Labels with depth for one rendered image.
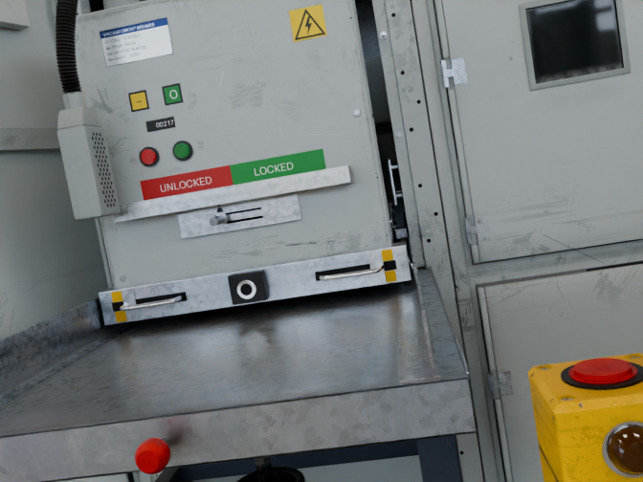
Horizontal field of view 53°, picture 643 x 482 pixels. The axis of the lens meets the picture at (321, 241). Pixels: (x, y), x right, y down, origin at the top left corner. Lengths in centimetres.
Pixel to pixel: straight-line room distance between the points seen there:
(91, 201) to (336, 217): 39
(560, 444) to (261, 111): 81
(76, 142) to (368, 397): 64
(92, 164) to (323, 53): 41
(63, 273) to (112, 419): 67
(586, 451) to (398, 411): 26
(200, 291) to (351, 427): 54
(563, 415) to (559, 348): 94
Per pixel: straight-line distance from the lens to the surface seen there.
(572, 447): 42
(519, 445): 140
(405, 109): 129
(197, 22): 114
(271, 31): 111
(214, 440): 68
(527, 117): 129
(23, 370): 100
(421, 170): 128
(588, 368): 45
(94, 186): 107
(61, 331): 109
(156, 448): 66
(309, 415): 65
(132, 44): 117
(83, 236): 140
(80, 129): 107
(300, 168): 108
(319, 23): 110
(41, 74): 142
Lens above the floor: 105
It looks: 5 degrees down
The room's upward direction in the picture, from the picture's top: 10 degrees counter-clockwise
